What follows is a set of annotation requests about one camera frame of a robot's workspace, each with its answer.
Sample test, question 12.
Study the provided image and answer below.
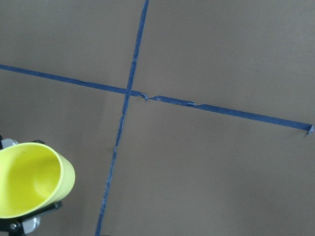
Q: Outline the yellow plastic cup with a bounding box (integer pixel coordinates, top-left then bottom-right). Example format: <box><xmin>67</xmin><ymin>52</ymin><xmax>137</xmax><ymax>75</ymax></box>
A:
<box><xmin>0</xmin><ymin>143</ymin><xmax>75</xmax><ymax>219</ymax></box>

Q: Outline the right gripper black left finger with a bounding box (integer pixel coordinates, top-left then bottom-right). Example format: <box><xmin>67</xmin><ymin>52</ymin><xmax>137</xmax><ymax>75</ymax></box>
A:
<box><xmin>0</xmin><ymin>136</ymin><xmax>45</xmax><ymax>149</ymax></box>

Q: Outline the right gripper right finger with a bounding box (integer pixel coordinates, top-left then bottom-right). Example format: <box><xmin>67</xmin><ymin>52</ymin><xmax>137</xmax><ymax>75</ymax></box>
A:
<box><xmin>0</xmin><ymin>201</ymin><xmax>62</xmax><ymax>234</ymax></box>

